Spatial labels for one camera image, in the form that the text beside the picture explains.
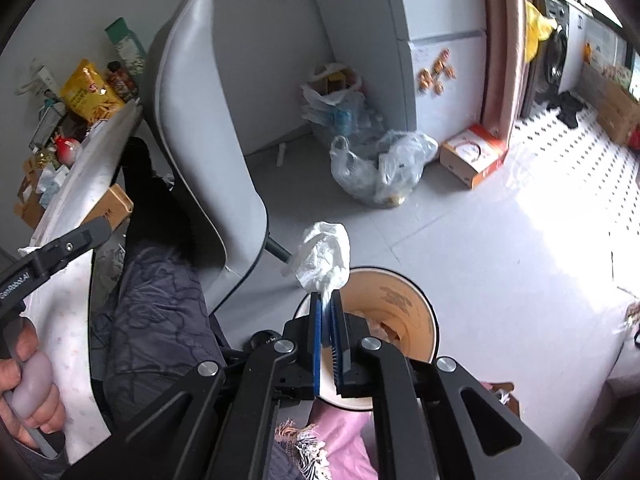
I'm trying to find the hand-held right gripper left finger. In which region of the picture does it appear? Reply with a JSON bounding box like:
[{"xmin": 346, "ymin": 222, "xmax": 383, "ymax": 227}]
[{"xmin": 60, "ymin": 292, "xmax": 326, "ymax": 480}]

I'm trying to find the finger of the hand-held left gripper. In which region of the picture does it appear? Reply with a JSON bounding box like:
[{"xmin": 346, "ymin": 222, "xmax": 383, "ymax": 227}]
[{"xmin": 17, "ymin": 217, "xmax": 111, "ymax": 276}]

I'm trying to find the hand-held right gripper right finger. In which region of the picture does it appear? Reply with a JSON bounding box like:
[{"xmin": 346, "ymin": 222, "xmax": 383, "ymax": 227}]
[{"xmin": 330, "ymin": 290, "xmax": 583, "ymax": 480}]

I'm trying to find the white bin with orange inside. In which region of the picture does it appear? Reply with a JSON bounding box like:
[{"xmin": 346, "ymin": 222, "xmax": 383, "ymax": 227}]
[{"xmin": 292, "ymin": 266, "xmax": 441, "ymax": 413}]

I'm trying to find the white tissue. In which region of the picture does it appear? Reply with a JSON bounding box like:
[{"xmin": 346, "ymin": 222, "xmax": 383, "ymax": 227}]
[{"xmin": 280, "ymin": 221, "xmax": 352, "ymax": 306}]

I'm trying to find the person's left hand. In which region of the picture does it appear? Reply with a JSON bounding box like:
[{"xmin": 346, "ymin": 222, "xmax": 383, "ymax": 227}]
[{"xmin": 0, "ymin": 327, "xmax": 67, "ymax": 443}]

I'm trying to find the brown cardboard box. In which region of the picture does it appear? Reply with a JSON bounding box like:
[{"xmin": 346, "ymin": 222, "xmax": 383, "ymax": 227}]
[{"xmin": 95, "ymin": 184, "xmax": 135, "ymax": 234}]

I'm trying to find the open cardboard box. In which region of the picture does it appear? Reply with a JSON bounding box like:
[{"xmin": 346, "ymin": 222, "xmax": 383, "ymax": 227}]
[{"xmin": 12, "ymin": 155, "xmax": 51, "ymax": 231}]

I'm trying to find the blue and white tissue box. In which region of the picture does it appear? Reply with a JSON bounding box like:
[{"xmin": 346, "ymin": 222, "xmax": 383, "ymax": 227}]
[{"xmin": 37, "ymin": 165, "xmax": 71, "ymax": 208}]

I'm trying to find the red and white vase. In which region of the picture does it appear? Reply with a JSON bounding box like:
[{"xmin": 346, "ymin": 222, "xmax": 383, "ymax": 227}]
[{"xmin": 52, "ymin": 132, "xmax": 81, "ymax": 164}]

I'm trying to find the pink cloth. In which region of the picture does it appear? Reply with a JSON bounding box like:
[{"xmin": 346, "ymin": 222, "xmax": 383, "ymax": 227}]
[{"xmin": 305, "ymin": 400, "xmax": 382, "ymax": 480}]

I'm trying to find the person's leg in grey pants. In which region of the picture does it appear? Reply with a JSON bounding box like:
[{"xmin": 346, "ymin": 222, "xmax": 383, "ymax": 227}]
[{"xmin": 90, "ymin": 237, "xmax": 234, "ymax": 412}]

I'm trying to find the striped fringed cloth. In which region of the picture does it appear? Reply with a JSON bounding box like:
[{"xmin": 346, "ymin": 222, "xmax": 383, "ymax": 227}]
[{"xmin": 275, "ymin": 420, "xmax": 332, "ymax": 480}]

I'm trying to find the yellow snack bag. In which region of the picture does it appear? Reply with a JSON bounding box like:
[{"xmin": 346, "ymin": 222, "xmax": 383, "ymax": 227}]
[{"xmin": 60, "ymin": 58, "xmax": 126, "ymax": 124}]

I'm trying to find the grey upholstered chair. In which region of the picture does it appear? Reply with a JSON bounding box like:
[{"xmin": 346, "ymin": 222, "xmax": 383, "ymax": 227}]
[{"xmin": 141, "ymin": 0, "xmax": 292, "ymax": 311}]

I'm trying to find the white carton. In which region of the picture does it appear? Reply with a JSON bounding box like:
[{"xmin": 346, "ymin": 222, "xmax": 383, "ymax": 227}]
[{"xmin": 17, "ymin": 62, "xmax": 61, "ymax": 99}]

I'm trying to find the clear plastic bag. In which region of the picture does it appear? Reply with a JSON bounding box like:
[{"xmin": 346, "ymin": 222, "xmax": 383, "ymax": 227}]
[{"xmin": 329, "ymin": 130, "xmax": 440, "ymax": 209}]

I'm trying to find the tall green box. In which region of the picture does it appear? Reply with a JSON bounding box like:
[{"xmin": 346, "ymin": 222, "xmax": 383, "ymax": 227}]
[{"xmin": 105, "ymin": 17, "xmax": 149, "ymax": 79}]

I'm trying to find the white and orange box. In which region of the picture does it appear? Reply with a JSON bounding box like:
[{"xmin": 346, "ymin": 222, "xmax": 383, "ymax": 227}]
[{"xmin": 439, "ymin": 124, "xmax": 509, "ymax": 190}]

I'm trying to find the bag of plastic bottles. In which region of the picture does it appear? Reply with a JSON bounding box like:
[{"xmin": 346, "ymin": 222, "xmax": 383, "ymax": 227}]
[{"xmin": 300, "ymin": 62, "xmax": 386, "ymax": 136}]

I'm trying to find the cluster of brown fridge magnets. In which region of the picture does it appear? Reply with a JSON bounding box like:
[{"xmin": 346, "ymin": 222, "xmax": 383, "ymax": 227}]
[{"xmin": 417, "ymin": 49, "xmax": 459, "ymax": 96}]

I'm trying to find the black cloth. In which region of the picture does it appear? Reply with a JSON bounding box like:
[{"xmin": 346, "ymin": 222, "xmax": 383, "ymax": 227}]
[{"xmin": 547, "ymin": 91, "xmax": 585, "ymax": 129}]

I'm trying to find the white refrigerator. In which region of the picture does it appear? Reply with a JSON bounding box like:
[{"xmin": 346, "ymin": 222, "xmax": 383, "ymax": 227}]
[{"xmin": 312, "ymin": 0, "xmax": 489, "ymax": 134}]

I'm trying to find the dark washing machine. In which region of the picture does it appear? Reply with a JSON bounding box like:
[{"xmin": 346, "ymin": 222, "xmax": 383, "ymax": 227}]
[{"xmin": 520, "ymin": 0, "xmax": 572, "ymax": 121}]

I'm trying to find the large cardboard box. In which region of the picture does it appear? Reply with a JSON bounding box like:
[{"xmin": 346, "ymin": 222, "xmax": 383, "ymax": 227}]
[{"xmin": 580, "ymin": 62, "xmax": 640, "ymax": 147}]

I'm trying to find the black wire basket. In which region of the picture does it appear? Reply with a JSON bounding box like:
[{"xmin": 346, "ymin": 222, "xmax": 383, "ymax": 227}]
[{"xmin": 30, "ymin": 100, "xmax": 69, "ymax": 149}]

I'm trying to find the pink door frame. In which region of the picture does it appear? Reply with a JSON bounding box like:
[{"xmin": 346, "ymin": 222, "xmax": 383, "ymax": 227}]
[{"xmin": 479, "ymin": 0, "xmax": 539, "ymax": 142}]

